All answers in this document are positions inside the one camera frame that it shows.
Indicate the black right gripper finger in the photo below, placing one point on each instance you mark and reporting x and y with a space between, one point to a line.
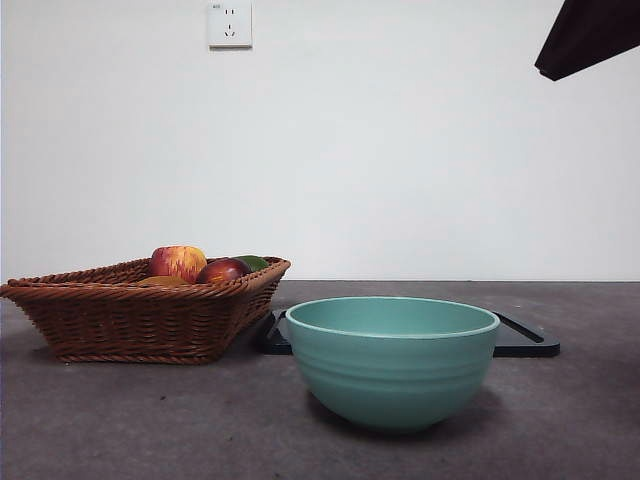
590 40

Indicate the teal green bowl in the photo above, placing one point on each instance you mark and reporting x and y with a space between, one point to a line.
395 380

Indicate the brown kiwi fruit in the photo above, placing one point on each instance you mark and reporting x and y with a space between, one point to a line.
162 281

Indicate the dark green rectangular tray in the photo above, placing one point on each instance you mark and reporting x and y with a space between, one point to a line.
525 345

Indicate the green avocado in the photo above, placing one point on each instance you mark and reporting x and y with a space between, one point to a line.
256 262

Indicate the dark red plum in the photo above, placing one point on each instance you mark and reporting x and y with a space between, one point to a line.
222 272

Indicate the red yellow apple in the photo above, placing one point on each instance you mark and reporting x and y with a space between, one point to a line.
177 262

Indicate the brown wicker basket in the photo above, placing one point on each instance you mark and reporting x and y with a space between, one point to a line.
125 320

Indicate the white wall socket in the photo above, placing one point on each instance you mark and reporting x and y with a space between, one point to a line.
230 25

